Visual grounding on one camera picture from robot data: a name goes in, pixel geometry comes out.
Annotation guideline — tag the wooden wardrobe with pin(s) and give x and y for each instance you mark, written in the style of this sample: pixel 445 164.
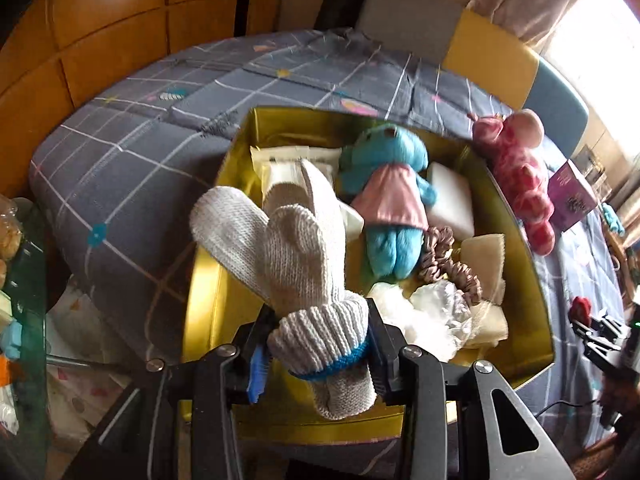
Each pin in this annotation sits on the wooden wardrobe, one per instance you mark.
pixel 100 35

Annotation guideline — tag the yellow and blue headboard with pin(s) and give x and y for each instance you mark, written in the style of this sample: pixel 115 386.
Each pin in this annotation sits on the yellow and blue headboard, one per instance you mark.
pixel 490 55

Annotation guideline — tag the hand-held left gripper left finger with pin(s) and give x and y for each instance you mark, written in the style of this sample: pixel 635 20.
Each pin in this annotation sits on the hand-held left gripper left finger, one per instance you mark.
pixel 257 375

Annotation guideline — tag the blue plush toy pink dress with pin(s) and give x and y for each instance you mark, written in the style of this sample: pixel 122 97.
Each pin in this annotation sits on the blue plush toy pink dress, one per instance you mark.
pixel 390 200

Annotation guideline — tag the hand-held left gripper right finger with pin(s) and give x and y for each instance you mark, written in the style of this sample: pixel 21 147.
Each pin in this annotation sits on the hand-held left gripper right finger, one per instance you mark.
pixel 384 360

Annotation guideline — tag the large pink patterned plush toy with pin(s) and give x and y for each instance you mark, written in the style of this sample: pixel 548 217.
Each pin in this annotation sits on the large pink patterned plush toy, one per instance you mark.
pixel 522 180

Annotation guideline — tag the cream ribbed cloth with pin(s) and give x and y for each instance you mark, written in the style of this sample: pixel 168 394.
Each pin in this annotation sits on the cream ribbed cloth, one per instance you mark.
pixel 484 260

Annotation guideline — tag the grey checked quilt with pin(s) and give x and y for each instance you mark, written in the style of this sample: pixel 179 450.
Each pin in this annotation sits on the grey checked quilt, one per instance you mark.
pixel 125 160

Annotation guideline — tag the grey knit glove blue cuff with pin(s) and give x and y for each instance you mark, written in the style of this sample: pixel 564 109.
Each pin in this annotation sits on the grey knit glove blue cuff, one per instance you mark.
pixel 300 260

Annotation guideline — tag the white crumpled plastic bag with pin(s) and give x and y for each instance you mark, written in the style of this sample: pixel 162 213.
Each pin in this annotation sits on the white crumpled plastic bag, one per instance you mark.
pixel 425 320

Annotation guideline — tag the small pink patterned plush toy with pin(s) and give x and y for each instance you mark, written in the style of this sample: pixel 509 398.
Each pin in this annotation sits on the small pink patterned plush toy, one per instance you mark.
pixel 484 127

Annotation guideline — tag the gold storage box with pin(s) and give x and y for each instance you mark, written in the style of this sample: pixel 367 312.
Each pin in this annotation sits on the gold storage box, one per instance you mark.
pixel 220 280

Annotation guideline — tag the teal cloth on desk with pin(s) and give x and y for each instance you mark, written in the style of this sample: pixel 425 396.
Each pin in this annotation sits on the teal cloth on desk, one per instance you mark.
pixel 614 219

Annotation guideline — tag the purple printed carton box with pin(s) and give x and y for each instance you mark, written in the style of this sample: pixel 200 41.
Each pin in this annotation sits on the purple printed carton box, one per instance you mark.
pixel 570 195

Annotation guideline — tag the brown satin scrunchie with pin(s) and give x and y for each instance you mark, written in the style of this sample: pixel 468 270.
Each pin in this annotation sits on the brown satin scrunchie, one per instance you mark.
pixel 447 265

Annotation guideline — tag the floral bed sheet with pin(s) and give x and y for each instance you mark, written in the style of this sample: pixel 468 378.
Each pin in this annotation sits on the floral bed sheet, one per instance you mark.
pixel 90 385

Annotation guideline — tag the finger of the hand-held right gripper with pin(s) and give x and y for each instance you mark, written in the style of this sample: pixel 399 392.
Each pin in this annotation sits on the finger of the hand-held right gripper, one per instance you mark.
pixel 595 329
pixel 600 357

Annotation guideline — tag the glass side table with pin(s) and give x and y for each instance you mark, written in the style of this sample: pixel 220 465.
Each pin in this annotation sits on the glass side table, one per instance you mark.
pixel 25 335

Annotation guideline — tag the white tissue packet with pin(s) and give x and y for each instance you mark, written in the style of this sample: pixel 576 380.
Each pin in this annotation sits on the white tissue packet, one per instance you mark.
pixel 285 160

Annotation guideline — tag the white sponge block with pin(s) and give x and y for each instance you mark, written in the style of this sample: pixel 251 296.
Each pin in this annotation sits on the white sponge block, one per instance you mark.
pixel 450 200

